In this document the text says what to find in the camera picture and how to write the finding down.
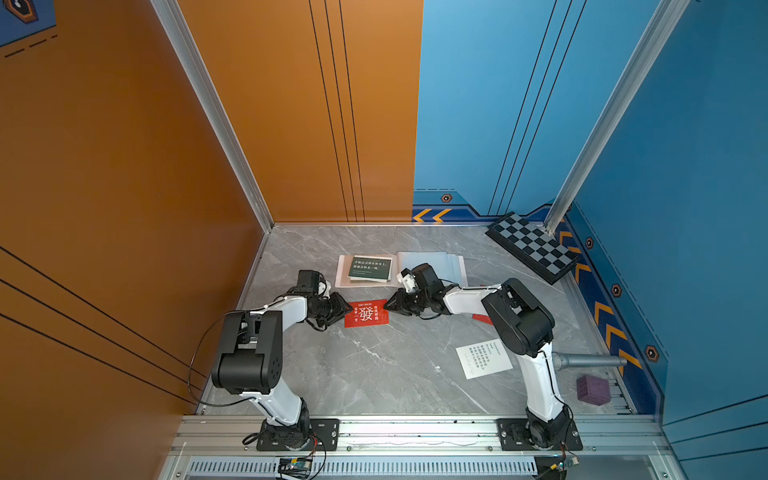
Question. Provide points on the aluminium front rail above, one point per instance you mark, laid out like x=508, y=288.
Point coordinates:
x=441, y=435

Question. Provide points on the purple box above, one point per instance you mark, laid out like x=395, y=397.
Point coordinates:
x=593, y=390

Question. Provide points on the aluminium corner post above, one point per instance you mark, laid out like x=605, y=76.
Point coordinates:
x=652, y=41
x=175, y=26

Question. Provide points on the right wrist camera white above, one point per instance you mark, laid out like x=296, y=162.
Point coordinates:
x=407, y=281

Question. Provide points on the black white checkerboard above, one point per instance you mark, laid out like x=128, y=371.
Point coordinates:
x=533, y=246

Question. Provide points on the left circuit board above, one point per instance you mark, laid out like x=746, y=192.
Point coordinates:
x=296, y=468

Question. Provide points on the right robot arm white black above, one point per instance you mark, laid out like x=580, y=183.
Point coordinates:
x=525, y=328

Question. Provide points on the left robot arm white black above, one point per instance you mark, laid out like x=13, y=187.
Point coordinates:
x=249, y=361

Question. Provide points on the dark green card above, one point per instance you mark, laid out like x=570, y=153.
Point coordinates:
x=370, y=269

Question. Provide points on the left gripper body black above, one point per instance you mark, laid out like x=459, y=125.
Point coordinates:
x=323, y=311

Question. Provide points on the right circuit board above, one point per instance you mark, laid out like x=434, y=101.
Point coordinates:
x=560, y=469

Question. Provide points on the white card small text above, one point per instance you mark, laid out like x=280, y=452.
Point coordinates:
x=484, y=358

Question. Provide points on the circuit board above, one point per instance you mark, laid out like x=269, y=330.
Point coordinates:
x=560, y=469
x=296, y=468

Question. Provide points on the right aluminium corner post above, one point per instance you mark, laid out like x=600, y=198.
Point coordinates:
x=652, y=41

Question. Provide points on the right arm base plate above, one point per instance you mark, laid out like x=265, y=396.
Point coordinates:
x=519, y=434

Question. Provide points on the left aluminium corner post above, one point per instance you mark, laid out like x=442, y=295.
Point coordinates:
x=175, y=26

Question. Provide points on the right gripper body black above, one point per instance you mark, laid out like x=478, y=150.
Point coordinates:
x=420, y=299

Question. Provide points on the red card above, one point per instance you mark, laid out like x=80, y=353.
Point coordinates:
x=366, y=314
x=482, y=318

